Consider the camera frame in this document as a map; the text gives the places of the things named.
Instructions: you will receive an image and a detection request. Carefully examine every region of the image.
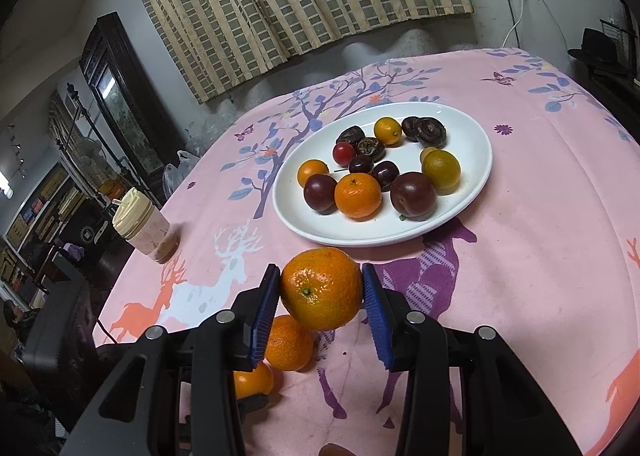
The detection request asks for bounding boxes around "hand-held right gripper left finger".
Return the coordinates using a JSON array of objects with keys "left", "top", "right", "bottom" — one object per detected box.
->
[{"left": 60, "top": 263, "right": 281, "bottom": 456}]

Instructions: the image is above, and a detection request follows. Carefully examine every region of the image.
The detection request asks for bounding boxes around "black hat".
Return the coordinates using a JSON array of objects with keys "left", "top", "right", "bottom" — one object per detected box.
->
[{"left": 567, "top": 27, "right": 628, "bottom": 76}]

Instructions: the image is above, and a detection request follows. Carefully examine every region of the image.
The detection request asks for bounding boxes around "black chair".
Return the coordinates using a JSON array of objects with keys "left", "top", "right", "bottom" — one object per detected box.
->
[{"left": 22, "top": 256, "right": 101, "bottom": 377}]

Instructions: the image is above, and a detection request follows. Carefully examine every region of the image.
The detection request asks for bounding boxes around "clear jar with beige lid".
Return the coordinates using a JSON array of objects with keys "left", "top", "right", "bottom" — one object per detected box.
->
[{"left": 111, "top": 187, "right": 179, "bottom": 264}]

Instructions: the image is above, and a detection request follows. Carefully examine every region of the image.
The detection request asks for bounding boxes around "wooden shelf with boxes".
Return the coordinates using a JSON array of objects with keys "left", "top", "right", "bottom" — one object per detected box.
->
[{"left": 0, "top": 161, "right": 91, "bottom": 287}]

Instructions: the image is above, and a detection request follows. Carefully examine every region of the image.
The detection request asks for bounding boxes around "large orange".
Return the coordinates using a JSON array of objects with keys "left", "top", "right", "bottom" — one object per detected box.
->
[{"left": 280, "top": 247, "right": 364, "bottom": 332}]

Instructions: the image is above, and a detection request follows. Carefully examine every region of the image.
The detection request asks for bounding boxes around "white oval plate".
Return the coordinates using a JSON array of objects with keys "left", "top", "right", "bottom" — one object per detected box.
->
[{"left": 272, "top": 102, "right": 493, "bottom": 248}]

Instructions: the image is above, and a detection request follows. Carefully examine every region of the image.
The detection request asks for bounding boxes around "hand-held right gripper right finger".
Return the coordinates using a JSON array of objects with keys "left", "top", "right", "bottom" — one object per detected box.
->
[{"left": 361, "top": 263, "right": 581, "bottom": 456}]

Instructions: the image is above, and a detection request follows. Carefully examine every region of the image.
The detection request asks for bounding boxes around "dark wooden cabinet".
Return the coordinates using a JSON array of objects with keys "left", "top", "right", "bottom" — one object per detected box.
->
[{"left": 80, "top": 12, "right": 186, "bottom": 197}]

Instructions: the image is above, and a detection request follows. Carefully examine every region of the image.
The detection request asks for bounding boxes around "white power cable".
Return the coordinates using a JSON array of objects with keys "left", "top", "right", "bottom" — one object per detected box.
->
[{"left": 502, "top": 0, "right": 526, "bottom": 49}]

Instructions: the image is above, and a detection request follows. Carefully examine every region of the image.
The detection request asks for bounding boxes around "green-yellow orange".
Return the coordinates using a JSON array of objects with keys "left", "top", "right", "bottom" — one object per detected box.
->
[{"left": 421, "top": 149, "right": 462, "bottom": 195}]

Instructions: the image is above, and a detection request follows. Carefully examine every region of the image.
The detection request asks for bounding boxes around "pink deer-print tablecloth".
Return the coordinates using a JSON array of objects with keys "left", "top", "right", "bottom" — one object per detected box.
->
[{"left": 92, "top": 47, "right": 640, "bottom": 456}]

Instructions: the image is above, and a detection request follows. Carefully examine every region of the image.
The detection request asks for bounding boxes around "dark purple plum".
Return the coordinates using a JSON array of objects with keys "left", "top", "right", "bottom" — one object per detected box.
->
[
  {"left": 303, "top": 174, "right": 338, "bottom": 214},
  {"left": 390, "top": 171, "right": 438, "bottom": 222}
]

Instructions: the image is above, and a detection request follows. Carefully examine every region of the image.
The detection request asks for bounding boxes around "small red plum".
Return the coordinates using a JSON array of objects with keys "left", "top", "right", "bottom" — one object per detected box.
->
[{"left": 332, "top": 142, "right": 357, "bottom": 168}]

